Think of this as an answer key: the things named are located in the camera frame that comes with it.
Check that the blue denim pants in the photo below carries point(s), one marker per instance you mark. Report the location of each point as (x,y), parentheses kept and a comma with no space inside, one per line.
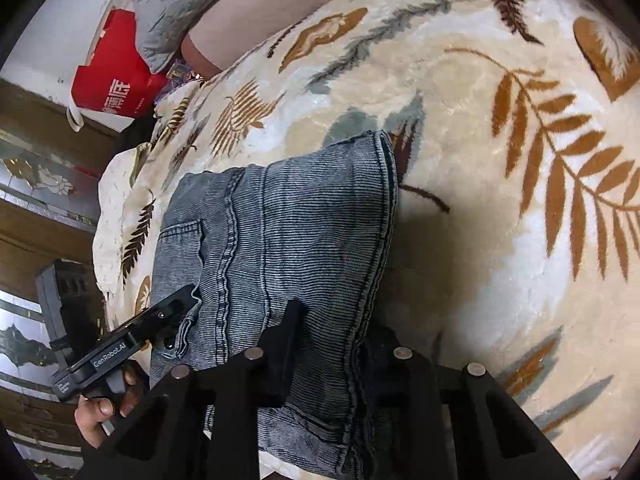
(316,228)

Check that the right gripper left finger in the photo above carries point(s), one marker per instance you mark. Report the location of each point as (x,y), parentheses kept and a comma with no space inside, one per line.
(203,424)

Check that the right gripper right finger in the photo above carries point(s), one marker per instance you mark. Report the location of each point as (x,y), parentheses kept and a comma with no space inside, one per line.
(427,421)

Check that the leaf pattern fleece blanket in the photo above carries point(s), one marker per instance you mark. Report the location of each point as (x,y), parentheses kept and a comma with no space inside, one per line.
(516,128)

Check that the pink brown bed sheet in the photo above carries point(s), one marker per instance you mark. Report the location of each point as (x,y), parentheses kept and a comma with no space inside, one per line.
(229,28)

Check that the colourful snack packet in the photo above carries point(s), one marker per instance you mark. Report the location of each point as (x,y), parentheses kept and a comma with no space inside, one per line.
(180,72)

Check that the red shopping bag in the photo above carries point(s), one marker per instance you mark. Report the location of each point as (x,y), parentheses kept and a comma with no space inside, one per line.
(116,80)

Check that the person left hand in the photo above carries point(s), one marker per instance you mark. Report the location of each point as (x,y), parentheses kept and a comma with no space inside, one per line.
(90,414)

